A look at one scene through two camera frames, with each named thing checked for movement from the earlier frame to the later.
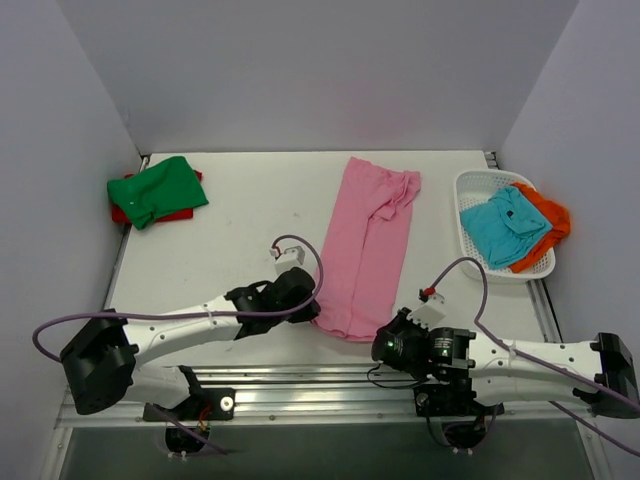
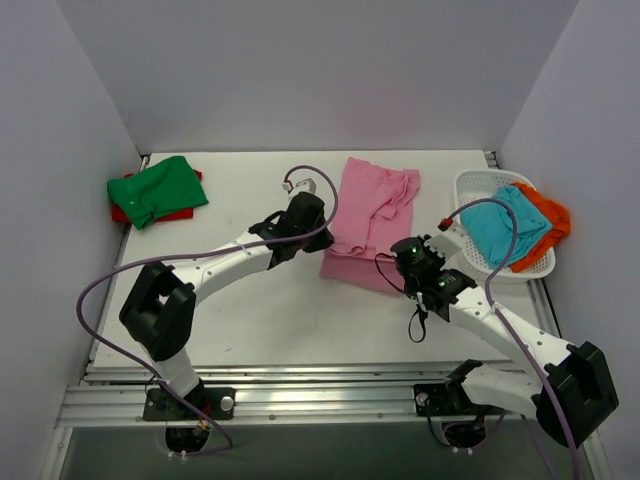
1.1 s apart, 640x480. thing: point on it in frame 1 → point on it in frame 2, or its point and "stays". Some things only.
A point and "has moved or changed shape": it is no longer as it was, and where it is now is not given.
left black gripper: (304, 308) → (316, 232)
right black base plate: (452, 400) stays
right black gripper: (388, 342) → (407, 279)
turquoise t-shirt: (505, 228) stays
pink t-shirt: (367, 253) has moved or changed shape
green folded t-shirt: (163, 190) stays
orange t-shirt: (558, 216) stays
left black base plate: (207, 404) stays
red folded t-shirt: (119, 217) stays
